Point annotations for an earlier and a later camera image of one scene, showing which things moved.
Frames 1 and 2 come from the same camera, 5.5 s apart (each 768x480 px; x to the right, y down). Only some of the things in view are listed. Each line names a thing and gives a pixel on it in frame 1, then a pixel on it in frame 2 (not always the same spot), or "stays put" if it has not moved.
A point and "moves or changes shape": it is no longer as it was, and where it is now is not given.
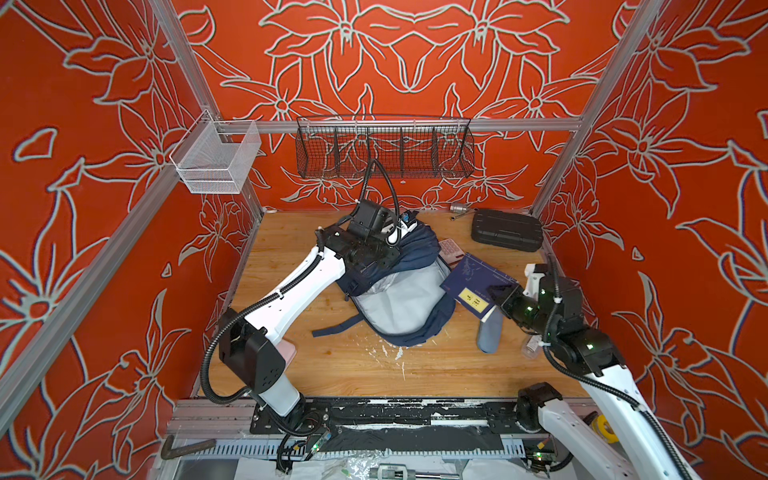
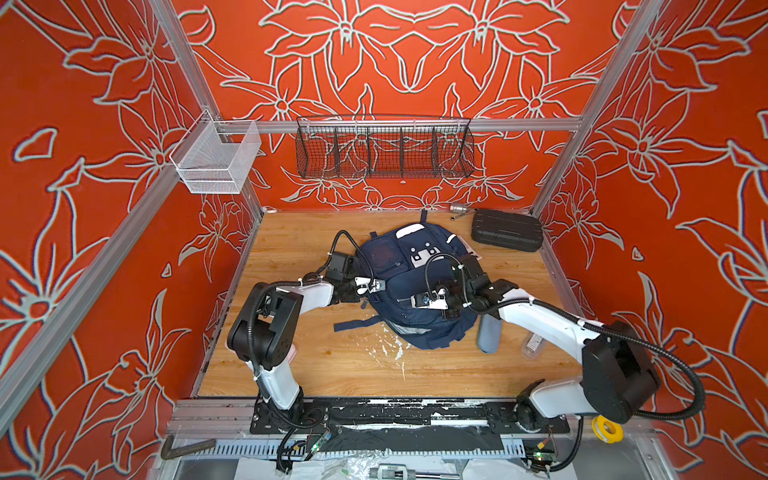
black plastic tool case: (507, 230) stays put
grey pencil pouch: (489, 332) stays put
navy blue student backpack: (402, 296) moves or changes shape
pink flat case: (288, 351) stays put
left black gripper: (392, 254) → (351, 297)
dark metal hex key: (169, 453) stays put
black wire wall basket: (401, 147) stays put
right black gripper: (509, 300) → (449, 314)
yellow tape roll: (604, 429) stays put
